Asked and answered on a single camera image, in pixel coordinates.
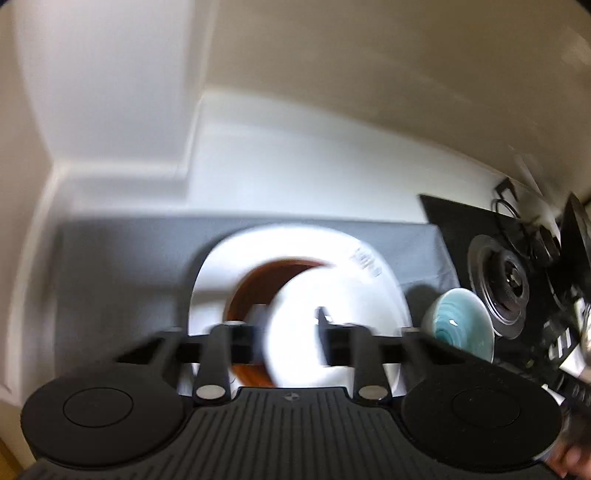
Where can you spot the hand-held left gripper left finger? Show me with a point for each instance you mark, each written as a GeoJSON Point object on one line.
{"type": "Point", "coordinates": [240, 348]}

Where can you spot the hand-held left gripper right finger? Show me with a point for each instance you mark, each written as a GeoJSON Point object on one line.
{"type": "Point", "coordinates": [334, 344]}

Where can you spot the white square floral plate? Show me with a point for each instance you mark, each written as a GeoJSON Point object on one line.
{"type": "Point", "coordinates": [295, 244]}

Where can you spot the light blue ceramic bowl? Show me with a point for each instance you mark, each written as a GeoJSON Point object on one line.
{"type": "Point", "coordinates": [457, 318]}

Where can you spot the person's right hand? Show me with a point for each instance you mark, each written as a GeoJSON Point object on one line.
{"type": "Point", "coordinates": [575, 457]}

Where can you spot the round metal gas burner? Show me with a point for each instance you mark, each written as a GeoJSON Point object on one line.
{"type": "Point", "coordinates": [503, 282]}

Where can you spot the grey counter mat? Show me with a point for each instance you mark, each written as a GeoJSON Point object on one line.
{"type": "Point", "coordinates": [124, 277]}

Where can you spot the black glass gas stove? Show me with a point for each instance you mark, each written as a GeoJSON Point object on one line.
{"type": "Point", "coordinates": [452, 221]}

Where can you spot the black iron pot support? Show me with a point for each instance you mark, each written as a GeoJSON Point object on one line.
{"type": "Point", "coordinates": [507, 205]}

